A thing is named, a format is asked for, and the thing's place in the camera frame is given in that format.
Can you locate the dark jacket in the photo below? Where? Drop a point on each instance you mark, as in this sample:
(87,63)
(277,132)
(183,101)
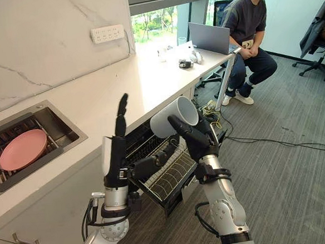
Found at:
(312,33)

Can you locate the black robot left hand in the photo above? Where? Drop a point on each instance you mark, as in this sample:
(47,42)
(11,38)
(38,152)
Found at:
(115,158)

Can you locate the grey window frame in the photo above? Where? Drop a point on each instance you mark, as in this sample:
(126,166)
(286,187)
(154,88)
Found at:
(165,3)

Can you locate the black sink drain rack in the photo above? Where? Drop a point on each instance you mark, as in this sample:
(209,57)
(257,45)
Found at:
(50,157)

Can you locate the black dishwasher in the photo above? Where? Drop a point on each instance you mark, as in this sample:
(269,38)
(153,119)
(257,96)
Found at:
(174,205)

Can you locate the pink plate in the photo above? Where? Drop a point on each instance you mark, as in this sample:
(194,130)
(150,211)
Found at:
(22,151)

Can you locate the stainless steel sink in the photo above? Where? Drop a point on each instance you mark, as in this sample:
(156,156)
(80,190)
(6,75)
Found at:
(65,126)

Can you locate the black mesh office chair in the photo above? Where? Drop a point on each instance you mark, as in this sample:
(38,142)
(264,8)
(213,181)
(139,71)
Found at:
(221,9)

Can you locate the white table leg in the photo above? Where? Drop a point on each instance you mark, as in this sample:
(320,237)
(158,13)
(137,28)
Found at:
(226,78)

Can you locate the crumpled white plastic bag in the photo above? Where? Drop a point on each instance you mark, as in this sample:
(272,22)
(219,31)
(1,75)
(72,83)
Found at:
(197,56)

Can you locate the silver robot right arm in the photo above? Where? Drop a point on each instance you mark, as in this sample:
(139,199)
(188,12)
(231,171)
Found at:
(227,206)

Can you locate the grey laptop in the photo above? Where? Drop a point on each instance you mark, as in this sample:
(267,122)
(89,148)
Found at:
(209,37)

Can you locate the floor power strip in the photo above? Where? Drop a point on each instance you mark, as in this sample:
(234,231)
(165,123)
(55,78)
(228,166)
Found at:
(210,107)

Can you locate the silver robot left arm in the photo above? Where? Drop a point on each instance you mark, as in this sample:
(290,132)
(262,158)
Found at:
(116,196)

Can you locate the small black device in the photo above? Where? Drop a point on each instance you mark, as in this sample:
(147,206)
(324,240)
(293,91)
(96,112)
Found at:
(185,63)

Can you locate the person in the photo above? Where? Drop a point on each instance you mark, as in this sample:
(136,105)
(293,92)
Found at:
(247,15)

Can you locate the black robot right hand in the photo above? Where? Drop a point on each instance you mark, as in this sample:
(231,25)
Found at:
(200,144)

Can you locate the white cup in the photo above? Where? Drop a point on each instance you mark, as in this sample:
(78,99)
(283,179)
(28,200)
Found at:
(165,119)

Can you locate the white wall power strip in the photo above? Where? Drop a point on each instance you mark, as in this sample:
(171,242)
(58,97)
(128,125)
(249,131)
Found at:
(107,33)

